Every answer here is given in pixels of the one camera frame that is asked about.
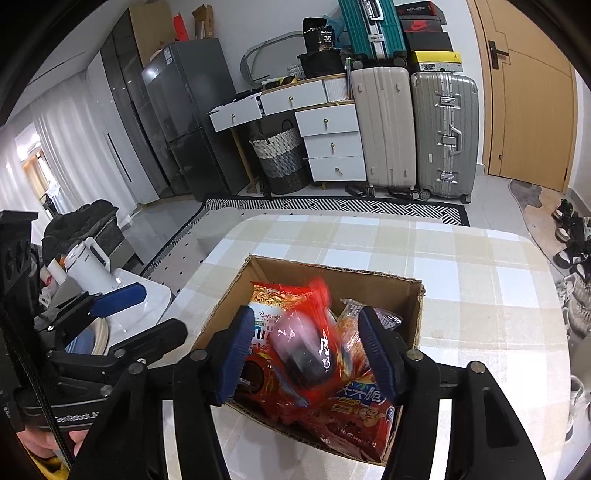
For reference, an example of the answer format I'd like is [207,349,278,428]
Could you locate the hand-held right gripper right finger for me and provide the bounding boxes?
[357,306,546,480]

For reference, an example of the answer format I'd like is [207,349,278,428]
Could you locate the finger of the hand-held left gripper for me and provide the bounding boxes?
[34,283,148,354]
[108,318,190,371]

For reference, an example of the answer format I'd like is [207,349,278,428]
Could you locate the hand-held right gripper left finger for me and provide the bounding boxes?
[69,306,257,480]

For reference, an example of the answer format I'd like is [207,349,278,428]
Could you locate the small red snack packet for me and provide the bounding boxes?
[233,355,288,417]

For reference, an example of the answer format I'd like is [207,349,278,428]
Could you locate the orange cake packet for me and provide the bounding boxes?
[335,300,371,371]

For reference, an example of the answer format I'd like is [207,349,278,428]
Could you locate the silver purple snack packet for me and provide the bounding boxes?
[369,307,403,332]

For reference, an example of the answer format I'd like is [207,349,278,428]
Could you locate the noodle snack packet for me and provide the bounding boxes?
[249,281,325,352]

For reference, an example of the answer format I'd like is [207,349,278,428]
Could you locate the large red chips packet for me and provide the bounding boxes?
[295,369,399,463]

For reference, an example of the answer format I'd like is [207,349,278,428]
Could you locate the red purple snack packet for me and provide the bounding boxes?
[270,277,366,412]

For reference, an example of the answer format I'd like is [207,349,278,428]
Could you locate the brown cardboard box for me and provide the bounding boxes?
[191,254,426,467]

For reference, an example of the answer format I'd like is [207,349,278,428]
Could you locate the person's left hand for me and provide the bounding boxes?
[21,427,100,462]

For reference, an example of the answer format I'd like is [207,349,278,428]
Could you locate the white electric kettle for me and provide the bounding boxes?
[62,236,122,290]

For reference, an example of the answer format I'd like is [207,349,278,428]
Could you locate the blue bowl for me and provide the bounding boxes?
[65,323,112,357]

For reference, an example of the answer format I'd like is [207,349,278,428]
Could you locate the white tall cabinet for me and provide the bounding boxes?
[85,51,161,207]

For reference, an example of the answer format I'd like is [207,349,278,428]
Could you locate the white curtain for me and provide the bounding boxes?
[0,106,139,241]

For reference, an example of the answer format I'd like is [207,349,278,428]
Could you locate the black white striped rug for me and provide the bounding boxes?
[141,196,472,278]

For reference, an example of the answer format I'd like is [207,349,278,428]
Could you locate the dark grey fridge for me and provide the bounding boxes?
[141,38,251,202]

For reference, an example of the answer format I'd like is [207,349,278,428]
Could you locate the woven laundry basket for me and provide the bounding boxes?
[249,121,311,195]

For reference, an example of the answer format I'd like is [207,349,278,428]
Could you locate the dark tall cabinet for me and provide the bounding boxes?
[99,9,179,195]

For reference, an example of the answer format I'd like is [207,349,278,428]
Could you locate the grey door mat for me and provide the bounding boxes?
[508,178,567,262]

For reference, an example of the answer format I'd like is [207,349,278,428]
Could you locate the pile of sneakers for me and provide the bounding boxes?
[551,198,591,445]

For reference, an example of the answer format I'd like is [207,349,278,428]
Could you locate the white drawer desk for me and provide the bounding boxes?
[208,74,369,195]

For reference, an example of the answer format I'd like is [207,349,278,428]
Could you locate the beige suitcase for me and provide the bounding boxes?
[349,67,419,191]

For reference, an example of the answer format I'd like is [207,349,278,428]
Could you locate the silver suitcase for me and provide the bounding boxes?
[410,71,482,205]

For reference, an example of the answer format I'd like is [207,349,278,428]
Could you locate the flat cardboard sheet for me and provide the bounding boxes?
[129,0,179,66]

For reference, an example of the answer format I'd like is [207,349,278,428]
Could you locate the narrow cardboard carton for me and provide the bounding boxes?
[191,4,214,41]

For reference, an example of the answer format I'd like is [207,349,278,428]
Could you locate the wooden door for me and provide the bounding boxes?
[466,0,579,195]

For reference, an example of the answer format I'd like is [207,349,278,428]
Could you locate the black plastic crate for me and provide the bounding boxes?
[297,51,347,79]

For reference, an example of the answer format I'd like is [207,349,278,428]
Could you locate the yellow black shoe box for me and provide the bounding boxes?
[409,50,464,74]

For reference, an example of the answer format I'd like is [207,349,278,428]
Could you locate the black gift bag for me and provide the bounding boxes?
[302,17,338,54]

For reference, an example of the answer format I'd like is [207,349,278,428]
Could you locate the teal suitcase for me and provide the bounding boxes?
[337,0,408,66]

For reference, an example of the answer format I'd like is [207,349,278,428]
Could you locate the black red shoe box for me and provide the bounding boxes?
[394,1,447,22]

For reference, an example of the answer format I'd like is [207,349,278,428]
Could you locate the black braided cable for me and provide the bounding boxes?
[0,300,75,469]

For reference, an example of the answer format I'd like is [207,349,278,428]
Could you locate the grey arched frame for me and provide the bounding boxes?
[240,31,306,87]

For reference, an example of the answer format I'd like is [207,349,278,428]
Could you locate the dark door handle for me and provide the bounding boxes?
[488,41,510,70]

